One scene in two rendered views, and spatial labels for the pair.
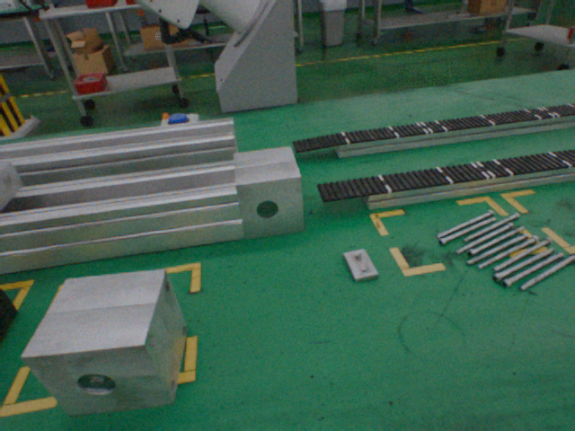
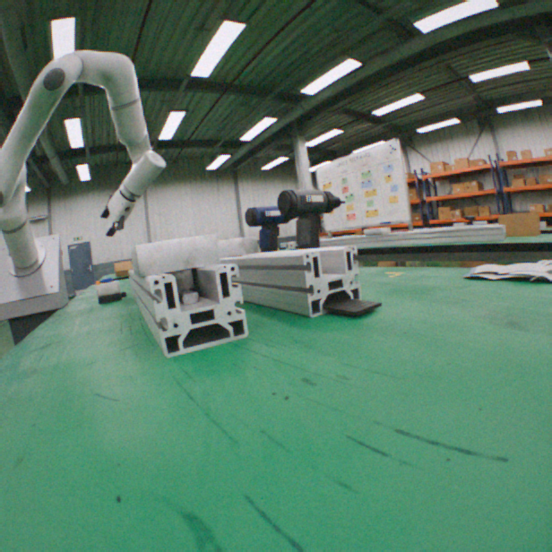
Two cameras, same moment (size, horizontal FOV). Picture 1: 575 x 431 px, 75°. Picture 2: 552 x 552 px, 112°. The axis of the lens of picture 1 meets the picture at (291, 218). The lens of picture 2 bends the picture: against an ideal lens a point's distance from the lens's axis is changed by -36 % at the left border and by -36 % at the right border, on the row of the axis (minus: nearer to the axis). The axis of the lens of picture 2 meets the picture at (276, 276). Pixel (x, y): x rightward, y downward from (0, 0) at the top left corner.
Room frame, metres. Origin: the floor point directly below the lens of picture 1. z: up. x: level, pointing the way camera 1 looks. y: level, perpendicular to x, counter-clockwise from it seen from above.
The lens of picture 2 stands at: (0.65, 1.20, 0.88)
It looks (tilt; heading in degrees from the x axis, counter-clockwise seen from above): 6 degrees down; 245
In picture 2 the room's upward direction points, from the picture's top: 7 degrees counter-clockwise
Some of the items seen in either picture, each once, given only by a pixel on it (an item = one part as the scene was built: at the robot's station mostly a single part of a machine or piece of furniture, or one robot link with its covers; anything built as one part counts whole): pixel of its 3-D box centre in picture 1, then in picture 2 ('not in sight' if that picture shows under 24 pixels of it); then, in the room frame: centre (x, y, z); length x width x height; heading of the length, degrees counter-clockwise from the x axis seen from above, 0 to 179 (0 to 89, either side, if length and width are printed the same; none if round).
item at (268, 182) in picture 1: (268, 188); not in sight; (0.50, 0.03, 0.83); 0.12 x 0.09 x 0.10; 5
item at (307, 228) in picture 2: not in sight; (321, 234); (0.25, 0.62, 0.89); 0.20 x 0.08 x 0.22; 7
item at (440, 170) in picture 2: not in sight; (465, 203); (-8.80, -3.43, 1.58); 2.83 x 0.98 x 3.15; 96
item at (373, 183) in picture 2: not in sight; (365, 226); (-2.00, -1.61, 0.97); 1.50 x 0.50 x 1.95; 96
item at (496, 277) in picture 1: (525, 263); not in sight; (0.33, -0.29, 0.78); 0.11 x 0.01 x 0.01; 114
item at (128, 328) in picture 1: (122, 330); not in sight; (0.25, 0.18, 0.83); 0.11 x 0.10 x 0.10; 1
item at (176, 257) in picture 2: not in sight; (169, 265); (0.61, 0.74, 0.87); 0.16 x 0.11 x 0.07; 95
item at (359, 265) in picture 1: (359, 265); not in sight; (0.36, -0.08, 0.78); 0.05 x 0.03 x 0.01; 9
